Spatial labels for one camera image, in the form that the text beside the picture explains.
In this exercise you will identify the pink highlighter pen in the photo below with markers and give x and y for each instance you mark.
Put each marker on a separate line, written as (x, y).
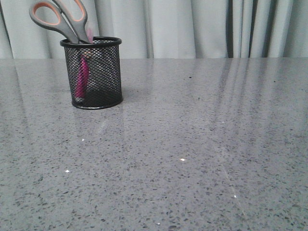
(82, 78)

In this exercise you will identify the grey orange scissors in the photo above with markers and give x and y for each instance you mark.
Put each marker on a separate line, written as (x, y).
(72, 29)

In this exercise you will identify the black mesh pen cup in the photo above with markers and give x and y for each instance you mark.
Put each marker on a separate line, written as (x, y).
(104, 83)

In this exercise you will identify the light grey curtain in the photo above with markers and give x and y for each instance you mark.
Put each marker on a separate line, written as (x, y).
(203, 28)

